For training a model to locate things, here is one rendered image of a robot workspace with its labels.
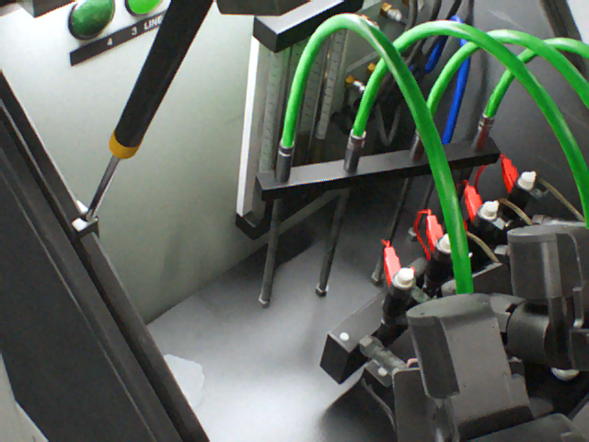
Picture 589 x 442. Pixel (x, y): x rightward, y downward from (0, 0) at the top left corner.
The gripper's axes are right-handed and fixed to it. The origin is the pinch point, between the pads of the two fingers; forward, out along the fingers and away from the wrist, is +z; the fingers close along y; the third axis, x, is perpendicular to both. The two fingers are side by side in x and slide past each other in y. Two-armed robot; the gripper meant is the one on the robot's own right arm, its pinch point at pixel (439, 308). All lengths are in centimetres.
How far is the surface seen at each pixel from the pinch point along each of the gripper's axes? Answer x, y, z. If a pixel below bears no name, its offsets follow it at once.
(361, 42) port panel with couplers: -12.3, 30.1, 22.5
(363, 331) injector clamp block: 2.9, -3.9, 13.8
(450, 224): 11.1, 14.5, -22.3
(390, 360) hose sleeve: 10.7, -0.5, -6.0
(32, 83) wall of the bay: 33.9, 34.1, 2.4
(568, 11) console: -30.8, 27.0, 3.9
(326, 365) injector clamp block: 6.8, -8.0, 18.7
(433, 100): -10.8, 21.2, 7.5
